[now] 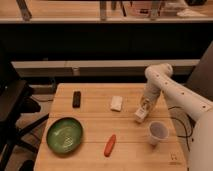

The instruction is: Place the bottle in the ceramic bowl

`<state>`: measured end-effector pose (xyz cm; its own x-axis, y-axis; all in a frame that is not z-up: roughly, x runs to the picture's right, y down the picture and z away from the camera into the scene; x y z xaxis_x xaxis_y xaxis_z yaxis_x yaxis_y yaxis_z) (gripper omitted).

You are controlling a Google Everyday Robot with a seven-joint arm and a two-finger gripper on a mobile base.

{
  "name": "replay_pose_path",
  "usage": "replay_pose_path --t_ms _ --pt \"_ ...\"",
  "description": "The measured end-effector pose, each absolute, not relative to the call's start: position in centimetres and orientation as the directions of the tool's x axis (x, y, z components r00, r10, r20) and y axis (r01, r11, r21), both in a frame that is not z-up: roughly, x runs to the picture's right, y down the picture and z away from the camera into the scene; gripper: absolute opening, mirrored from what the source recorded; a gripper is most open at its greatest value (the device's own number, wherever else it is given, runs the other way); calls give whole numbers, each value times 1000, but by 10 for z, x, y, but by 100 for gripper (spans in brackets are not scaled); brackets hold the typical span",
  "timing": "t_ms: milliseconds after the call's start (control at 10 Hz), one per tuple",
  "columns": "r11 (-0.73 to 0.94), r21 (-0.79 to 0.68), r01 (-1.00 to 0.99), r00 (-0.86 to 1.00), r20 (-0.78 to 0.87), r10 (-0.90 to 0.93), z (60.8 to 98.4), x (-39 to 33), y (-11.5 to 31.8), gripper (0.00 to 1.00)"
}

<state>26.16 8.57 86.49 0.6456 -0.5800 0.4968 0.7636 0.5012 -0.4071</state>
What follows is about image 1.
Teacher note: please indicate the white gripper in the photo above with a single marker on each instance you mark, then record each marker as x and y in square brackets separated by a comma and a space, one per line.
[145, 107]

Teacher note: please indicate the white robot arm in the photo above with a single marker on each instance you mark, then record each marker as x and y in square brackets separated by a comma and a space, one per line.
[197, 107]

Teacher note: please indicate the green ceramic bowl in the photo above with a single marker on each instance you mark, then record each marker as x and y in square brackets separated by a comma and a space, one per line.
[64, 135]

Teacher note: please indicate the orange carrot toy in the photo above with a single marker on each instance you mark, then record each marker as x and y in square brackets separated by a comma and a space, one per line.
[109, 145]

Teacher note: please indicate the black office chair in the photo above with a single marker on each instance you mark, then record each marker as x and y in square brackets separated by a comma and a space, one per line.
[15, 99]

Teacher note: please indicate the wooden shelf bench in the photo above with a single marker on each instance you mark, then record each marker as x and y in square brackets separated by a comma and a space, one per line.
[107, 11]

